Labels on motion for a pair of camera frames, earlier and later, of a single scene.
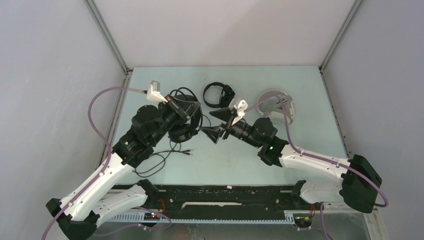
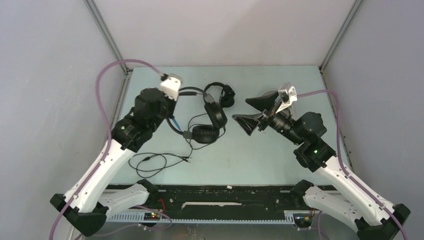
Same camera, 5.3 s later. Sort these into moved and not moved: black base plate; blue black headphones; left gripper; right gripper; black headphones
Moved: blue black headphones; right gripper; left gripper
Not moved: black base plate; black headphones
